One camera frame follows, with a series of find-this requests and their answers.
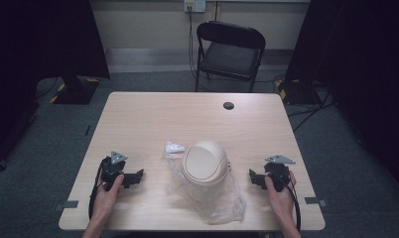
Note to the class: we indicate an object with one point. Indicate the person's right hand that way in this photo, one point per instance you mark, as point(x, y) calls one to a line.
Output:
point(282, 201)

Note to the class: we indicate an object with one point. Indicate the grey tape strip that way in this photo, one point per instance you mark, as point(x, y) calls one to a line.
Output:
point(68, 205)
point(315, 201)

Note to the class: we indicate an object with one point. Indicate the white wall socket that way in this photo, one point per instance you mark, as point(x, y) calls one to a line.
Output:
point(194, 5)

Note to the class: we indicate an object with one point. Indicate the beige swing-lid trash bin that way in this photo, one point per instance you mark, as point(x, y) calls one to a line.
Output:
point(204, 167)

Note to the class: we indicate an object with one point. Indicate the black stand base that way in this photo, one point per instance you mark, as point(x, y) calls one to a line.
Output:
point(296, 92)
point(75, 92)

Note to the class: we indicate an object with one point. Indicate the clear plastic bag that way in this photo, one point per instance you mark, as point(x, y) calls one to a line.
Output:
point(227, 205)

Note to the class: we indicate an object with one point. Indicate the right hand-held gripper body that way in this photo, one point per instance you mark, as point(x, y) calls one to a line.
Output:
point(279, 172)

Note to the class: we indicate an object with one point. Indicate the black curtain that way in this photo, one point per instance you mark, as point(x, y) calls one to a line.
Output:
point(38, 39)
point(363, 66)

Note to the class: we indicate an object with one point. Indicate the person's left hand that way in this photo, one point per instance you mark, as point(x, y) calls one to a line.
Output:
point(106, 198)

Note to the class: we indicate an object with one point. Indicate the black folding chair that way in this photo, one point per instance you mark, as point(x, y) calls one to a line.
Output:
point(229, 56)

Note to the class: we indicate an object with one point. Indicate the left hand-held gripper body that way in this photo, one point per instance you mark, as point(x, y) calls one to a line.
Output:
point(112, 168)

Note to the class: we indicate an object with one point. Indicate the small black floor object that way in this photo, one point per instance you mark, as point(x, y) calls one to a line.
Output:
point(87, 130)

